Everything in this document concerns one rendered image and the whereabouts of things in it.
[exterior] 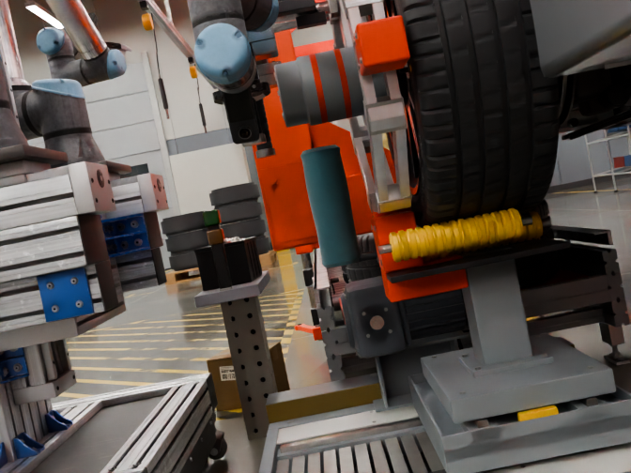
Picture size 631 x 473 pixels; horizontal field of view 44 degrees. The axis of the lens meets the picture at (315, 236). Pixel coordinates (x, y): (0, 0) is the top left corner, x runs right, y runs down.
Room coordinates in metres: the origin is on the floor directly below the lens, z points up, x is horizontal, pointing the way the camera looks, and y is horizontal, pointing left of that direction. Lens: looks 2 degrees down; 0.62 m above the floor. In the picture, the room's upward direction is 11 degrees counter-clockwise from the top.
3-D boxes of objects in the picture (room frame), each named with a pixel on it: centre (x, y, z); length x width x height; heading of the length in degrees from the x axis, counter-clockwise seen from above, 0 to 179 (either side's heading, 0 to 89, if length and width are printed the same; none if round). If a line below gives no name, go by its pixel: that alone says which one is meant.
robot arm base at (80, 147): (1.93, 0.55, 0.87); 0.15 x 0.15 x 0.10
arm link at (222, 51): (1.11, 0.08, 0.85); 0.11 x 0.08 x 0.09; 0
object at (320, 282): (3.38, -0.01, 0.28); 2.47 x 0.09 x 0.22; 0
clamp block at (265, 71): (1.75, 0.04, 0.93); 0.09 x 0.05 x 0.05; 90
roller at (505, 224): (1.46, -0.26, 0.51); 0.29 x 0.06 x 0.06; 90
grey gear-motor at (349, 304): (1.92, -0.24, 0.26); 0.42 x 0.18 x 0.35; 90
